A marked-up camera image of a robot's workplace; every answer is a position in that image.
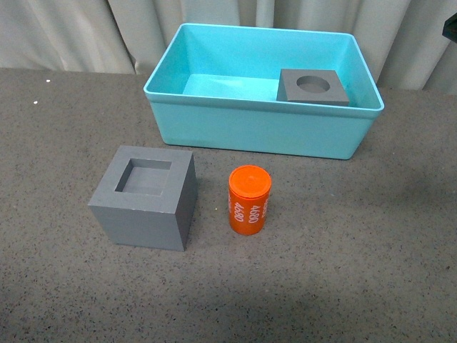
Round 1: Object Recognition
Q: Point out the gray block with round hole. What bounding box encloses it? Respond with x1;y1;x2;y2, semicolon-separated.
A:
276;69;349;106

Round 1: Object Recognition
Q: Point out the white curtain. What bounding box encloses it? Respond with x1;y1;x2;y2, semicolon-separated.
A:
1;1;456;94

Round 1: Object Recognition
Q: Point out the light blue plastic box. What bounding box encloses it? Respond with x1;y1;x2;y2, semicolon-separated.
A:
144;23;384;159

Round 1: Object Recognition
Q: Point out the orange cylinder part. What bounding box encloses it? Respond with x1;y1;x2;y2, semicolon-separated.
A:
228;165;272;236

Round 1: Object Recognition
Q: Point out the dark object at right edge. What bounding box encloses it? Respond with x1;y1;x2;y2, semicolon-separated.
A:
442;14;457;43

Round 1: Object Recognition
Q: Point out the gray block with square hole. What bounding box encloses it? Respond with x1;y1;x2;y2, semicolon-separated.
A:
89;146;197;251

